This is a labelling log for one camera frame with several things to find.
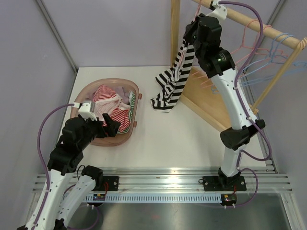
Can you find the mauve tank top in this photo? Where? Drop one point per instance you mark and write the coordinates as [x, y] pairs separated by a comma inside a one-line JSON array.
[[106, 94]]

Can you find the aluminium rail frame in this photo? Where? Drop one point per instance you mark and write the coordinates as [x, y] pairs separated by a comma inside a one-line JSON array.
[[153, 161]]

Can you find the white slotted cable duct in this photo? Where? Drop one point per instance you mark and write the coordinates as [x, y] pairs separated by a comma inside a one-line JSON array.
[[154, 198]]

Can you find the pink plastic basin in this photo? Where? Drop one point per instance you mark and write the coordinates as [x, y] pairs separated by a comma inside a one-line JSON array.
[[87, 94]]

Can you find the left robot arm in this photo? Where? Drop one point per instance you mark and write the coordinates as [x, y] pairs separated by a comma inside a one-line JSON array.
[[54, 210]]

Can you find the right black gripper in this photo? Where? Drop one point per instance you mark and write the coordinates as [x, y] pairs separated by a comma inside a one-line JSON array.
[[189, 29]]

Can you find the black white striped tank top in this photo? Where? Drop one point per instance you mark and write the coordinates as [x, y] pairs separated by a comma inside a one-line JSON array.
[[173, 80]]

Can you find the wooden clothes rack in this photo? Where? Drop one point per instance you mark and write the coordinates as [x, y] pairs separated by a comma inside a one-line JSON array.
[[211, 107]]

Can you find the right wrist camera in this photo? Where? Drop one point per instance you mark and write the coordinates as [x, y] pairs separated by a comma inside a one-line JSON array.
[[219, 11]]

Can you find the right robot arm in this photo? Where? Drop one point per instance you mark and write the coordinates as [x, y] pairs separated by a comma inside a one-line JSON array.
[[204, 34]]

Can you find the pink hanger of mauve top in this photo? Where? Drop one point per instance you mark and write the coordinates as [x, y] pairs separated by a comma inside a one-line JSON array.
[[208, 83]]

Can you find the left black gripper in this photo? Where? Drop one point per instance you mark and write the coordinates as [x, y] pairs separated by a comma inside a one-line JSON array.
[[112, 126]]

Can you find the blue hanger of green top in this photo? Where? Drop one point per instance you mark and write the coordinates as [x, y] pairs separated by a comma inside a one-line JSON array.
[[258, 71]]

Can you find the green striped tank top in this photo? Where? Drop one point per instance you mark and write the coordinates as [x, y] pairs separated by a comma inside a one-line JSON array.
[[127, 115]]

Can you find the red striped tank top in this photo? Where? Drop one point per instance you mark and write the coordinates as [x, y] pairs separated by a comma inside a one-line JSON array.
[[117, 103]]

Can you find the pink hanger of black top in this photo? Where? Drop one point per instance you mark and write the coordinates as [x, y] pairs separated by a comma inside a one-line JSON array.
[[197, 9]]

